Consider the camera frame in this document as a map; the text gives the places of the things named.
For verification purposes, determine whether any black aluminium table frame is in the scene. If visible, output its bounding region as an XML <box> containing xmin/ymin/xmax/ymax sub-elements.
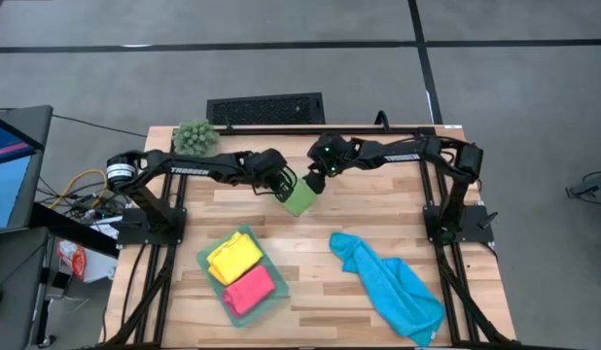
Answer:
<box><xmin>101</xmin><ymin>124</ymin><xmax>514</xmax><ymax>349</ymax></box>

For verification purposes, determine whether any yellow floor cable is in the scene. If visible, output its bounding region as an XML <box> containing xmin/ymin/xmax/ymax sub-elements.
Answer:
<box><xmin>49</xmin><ymin>168</ymin><xmax>110</xmax><ymax>211</ymax></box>

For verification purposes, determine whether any potted green plant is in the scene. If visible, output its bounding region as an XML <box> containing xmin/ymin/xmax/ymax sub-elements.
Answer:
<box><xmin>172</xmin><ymin>119</ymin><xmax>221</xmax><ymax>158</ymax></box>

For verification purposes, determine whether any thin black floor cable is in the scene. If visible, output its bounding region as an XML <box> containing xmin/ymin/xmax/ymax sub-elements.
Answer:
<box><xmin>51</xmin><ymin>114</ymin><xmax>149</xmax><ymax>139</ymax></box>

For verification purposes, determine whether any black cable bundle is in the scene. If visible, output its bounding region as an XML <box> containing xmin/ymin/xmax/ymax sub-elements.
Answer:
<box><xmin>36</xmin><ymin>177</ymin><xmax>124</xmax><ymax>223</ymax></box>

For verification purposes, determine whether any black perforated floor vent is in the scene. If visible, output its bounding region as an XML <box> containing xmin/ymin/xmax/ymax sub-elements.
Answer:
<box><xmin>205</xmin><ymin>91</ymin><xmax>327</xmax><ymax>126</ymax></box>

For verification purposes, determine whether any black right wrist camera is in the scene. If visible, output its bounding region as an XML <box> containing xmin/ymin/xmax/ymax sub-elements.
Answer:
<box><xmin>306</xmin><ymin>145</ymin><xmax>326</xmax><ymax>169</ymax></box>

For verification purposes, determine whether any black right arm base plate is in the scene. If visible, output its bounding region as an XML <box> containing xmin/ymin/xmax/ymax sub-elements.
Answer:
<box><xmin>422</xmin><ymin>203</ymin><xmax>496</xmax><ymax>245</ymax></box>

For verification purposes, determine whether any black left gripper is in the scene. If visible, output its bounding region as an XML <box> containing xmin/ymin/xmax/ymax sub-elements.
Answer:
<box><xmin>249</xmin><ymin>151</ymin><xmax>300</xmax><ymax>203</ymax></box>

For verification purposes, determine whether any blue microfiber towel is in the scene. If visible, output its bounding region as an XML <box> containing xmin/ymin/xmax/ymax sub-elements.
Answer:
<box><xmin>328</xmin><ymin>231</ymin><xmax>446</xmax><ymax>347</ymax></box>

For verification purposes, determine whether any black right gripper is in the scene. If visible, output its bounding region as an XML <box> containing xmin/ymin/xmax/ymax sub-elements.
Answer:
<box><xmin>302</xmin><ymin>134</ymin><xmax>353</xmax><ymax>195</ymax></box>

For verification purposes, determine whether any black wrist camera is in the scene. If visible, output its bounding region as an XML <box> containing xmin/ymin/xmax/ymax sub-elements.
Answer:
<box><xmin>260</xmin><ymin>148</ymin><xmax>288</xmax><ymax>170</ymax></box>
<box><xmin>306</xmin><ymin>145</ymin><xmax>326</xmax><ymax>169</ymax></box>

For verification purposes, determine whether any pink microfiber towel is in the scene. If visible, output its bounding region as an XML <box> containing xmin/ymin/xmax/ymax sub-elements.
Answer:
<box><xmin>222</xmin><ymin>263</ymin><xmax>277</xmax><ymax>319</ymax></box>

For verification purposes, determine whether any grey chair base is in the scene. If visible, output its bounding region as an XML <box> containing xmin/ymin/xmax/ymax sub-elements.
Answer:
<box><xmin>565</xmin><ymin>169</ymin><xmax>601</xmax><ymax>207</ymax></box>

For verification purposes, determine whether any red and white bag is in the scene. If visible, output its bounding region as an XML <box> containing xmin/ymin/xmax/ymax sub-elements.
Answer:
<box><xmin>56</xmin><ymin>239</ymin><xmax>88</xmax><ymax>281</ymax></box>

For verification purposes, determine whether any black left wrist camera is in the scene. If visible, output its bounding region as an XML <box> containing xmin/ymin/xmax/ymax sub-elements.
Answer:
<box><xmin>260</xmin><ymin>148</ymin><xmax>288</xmax><ymax>170</ymax></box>

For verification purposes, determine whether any teal translucent plastic bin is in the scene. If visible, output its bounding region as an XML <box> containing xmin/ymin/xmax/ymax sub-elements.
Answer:
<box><xmin>195</xmin><ymin>223</ymin><xmax>291</xmax><ymax>330</ymax></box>

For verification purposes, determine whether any blue screen desk monitor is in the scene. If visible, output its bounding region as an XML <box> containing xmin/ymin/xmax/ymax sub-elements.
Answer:
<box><xmin>0</xmin><ymin>104</ymin><xmax>54</xmax><ymax>235</ymax></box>

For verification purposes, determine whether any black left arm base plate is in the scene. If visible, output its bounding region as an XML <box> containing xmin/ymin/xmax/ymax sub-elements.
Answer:
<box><xmin>116</xmin><ymin>207</ymin><xmax>188</xmax><ymax>247</ymax></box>

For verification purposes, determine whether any green microfiber towel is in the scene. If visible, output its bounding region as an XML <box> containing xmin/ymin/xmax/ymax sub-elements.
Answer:
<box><xmin>282</xmin><ymin>177</ymin><xmax>319</xmax><ymax>219</ymax></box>

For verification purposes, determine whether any yellow microfiber towel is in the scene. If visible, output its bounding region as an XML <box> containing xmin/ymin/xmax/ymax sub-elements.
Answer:
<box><xmin>206</xmin><ymin>231</ymin><xmax>265</xmax><ymax>287</ymax></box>

